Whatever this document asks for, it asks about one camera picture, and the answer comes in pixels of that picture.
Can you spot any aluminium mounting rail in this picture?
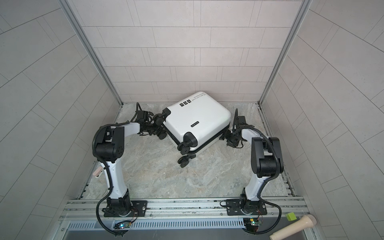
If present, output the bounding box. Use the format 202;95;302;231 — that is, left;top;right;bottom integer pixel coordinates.
59;196;310;221

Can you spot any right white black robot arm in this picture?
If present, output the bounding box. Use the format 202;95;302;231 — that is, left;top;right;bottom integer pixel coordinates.
221;116;284;215

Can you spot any green sticky note block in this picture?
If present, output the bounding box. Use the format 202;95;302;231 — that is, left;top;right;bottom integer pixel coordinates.
286;212;297;222

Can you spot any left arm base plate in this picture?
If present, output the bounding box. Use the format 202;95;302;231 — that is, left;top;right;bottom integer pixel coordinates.
102;201;148;218

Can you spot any beige wooden handle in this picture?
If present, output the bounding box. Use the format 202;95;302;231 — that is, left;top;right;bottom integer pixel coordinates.
270;215;317;240

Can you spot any left circuit board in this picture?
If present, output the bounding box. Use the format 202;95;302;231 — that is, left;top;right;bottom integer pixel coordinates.
114;221;132;230

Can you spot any left black cable conduit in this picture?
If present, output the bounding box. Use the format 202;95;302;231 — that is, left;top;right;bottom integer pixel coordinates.
91;102;145;236

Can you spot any circuit board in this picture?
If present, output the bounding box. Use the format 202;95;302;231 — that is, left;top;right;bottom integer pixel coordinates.
243;218;263;229
114;221;132;230

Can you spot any right circuit board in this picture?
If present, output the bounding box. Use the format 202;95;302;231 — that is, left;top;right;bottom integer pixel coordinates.
243;218;263;229

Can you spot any black cable conduit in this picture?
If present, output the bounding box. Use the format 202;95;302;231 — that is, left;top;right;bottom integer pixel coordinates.
230;108;283;235
91;102;145;236

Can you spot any black white suitcase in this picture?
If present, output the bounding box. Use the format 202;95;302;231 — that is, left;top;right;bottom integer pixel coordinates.
154;92;231;168

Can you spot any right black cable conduit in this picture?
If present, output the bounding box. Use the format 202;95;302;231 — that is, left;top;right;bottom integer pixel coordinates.
230;108;283;235

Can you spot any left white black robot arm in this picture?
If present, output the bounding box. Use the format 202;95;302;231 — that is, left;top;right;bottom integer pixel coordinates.
92;111;164;216

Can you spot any pink small device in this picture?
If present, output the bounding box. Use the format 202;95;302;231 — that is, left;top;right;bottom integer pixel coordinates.
93;166;104;178

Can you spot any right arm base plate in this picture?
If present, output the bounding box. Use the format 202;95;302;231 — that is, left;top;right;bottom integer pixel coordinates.
224;199;268;216

